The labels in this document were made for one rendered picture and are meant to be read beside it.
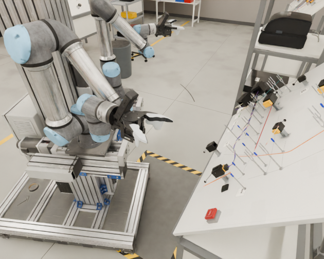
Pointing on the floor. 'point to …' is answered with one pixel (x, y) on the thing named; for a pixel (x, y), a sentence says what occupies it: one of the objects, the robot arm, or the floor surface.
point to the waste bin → (123, 56)
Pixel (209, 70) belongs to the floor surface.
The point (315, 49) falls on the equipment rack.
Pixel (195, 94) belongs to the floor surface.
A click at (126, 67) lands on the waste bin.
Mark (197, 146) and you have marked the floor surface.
